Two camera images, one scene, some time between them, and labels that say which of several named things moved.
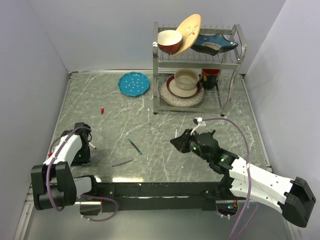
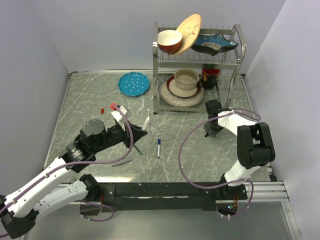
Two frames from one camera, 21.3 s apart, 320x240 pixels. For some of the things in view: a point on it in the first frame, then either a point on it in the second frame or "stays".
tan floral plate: [189, 26] stays
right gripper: [181, 143] -> [211, 133]
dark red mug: [209, 78] stays
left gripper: [85, 160] -> [137, 132]
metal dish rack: [195, 68] stays
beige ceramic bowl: [186, 79] stays
